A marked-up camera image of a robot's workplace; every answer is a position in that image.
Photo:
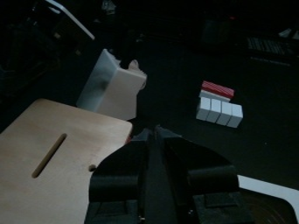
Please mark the red block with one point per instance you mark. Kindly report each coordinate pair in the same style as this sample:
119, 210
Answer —
218, 89

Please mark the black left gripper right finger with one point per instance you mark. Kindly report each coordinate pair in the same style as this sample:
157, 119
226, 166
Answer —
202, 180

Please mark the red and cream box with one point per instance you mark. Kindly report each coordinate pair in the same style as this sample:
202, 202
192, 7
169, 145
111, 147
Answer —
82, 131

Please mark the white carton box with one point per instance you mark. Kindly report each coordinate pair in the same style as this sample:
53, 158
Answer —
117, 93

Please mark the white handheld device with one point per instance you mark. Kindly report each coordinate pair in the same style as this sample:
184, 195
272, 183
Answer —
273, 189

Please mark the white frame bar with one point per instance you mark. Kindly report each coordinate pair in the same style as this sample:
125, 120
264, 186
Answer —
74, 19

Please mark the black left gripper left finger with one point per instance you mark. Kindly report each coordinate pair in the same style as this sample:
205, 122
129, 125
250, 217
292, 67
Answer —
117, 180

